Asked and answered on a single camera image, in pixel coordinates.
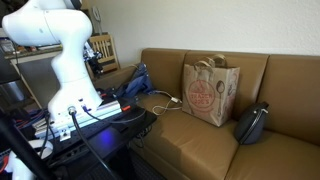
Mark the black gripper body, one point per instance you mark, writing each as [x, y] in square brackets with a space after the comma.
[95, 65]

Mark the blue denim trouser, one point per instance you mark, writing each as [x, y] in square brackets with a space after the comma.
[138, 83]

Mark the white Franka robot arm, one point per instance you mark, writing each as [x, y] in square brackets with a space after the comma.
[66, 56]

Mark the wooden slatted chair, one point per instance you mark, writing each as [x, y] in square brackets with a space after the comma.
[106, 46]

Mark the grey kitchen counter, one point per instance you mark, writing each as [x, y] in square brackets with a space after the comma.
[33, 53]

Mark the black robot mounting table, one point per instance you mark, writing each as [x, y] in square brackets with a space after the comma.
[110, 136]

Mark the white rounded device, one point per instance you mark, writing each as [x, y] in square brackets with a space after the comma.
[35, 145]

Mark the black tripod pole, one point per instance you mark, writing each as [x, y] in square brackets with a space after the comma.
[20, 146]

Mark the brown Trader Joe's paper bag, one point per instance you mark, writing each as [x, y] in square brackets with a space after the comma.
[208, 95]

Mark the tan leather sofa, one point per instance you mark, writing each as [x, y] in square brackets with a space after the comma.
[200, 146]

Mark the black oval hard case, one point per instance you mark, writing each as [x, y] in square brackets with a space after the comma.
[250, 125]

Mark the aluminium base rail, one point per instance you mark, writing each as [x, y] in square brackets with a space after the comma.
[106, 109]

